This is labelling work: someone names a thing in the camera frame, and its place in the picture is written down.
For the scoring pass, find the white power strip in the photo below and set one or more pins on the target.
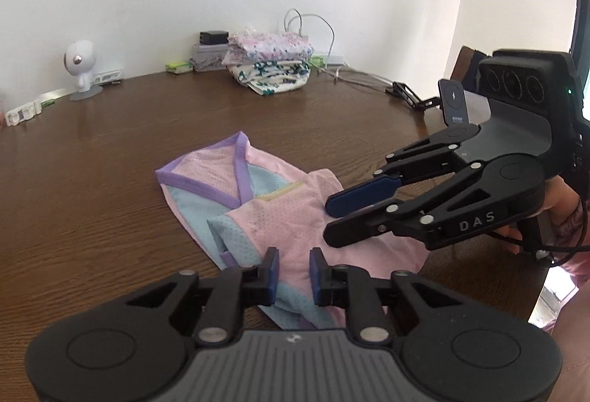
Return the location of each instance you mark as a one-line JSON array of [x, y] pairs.
[[329, 60]]

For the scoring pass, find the white plastic bag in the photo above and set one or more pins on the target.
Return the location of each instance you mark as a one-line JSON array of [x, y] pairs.
[[479, 107]]

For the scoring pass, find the black phone stand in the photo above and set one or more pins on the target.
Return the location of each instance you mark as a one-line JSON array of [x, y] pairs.
[[410, 95]]

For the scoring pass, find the green packet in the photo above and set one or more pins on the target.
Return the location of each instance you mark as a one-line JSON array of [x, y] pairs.
[[179, 66]]

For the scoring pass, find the wooden chair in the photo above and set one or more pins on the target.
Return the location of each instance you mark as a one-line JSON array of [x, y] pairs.
[[463, 65]]

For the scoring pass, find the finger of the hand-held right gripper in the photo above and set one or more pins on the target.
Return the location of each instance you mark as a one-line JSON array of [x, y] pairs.
[[359, 199], [355, 229]]

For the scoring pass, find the white green strip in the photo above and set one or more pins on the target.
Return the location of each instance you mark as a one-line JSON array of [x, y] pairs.
[[53, 98]]

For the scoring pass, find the person's right hand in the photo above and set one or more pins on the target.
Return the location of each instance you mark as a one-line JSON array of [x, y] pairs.
[[562, 199]]

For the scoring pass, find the white green floral cloth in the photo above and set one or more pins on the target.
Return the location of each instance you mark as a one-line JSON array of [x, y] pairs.
[[272, 77]]

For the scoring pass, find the white wall charger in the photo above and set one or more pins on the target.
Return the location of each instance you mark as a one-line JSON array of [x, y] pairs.
[[303, 33]]

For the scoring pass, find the white robot figurine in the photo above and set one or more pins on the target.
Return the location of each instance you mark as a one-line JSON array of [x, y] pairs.
[[80, 56]]

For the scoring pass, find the person's right forearm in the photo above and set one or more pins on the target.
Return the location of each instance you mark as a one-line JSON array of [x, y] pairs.
[[581, 236]]

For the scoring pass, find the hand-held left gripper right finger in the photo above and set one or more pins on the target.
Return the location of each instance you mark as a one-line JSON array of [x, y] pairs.
[[315, 277]]

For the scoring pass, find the black charger box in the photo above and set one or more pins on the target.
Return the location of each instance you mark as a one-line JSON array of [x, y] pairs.
[[213, 37]]

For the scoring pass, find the white rectangular gadget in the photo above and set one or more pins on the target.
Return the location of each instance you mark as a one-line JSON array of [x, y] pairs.
[[109, 77]]

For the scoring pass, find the white plastic holder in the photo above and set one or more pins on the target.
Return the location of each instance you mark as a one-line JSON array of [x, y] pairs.
[[23, 112]]

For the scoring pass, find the pink floral cloth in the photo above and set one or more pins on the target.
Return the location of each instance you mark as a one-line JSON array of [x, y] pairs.
[[272, 47]]

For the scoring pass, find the grey tin box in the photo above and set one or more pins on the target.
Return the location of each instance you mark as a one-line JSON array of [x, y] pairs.
[[207, 59]]

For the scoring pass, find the pink blue purple mesh vest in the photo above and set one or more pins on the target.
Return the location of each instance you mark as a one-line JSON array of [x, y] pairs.
[[272, 217]]

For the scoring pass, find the white crumpled tissue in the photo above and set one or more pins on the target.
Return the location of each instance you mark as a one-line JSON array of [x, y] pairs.
[[248, 30]]

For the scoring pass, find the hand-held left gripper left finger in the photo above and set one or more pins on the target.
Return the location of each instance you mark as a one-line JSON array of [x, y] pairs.
[[273, 277]]

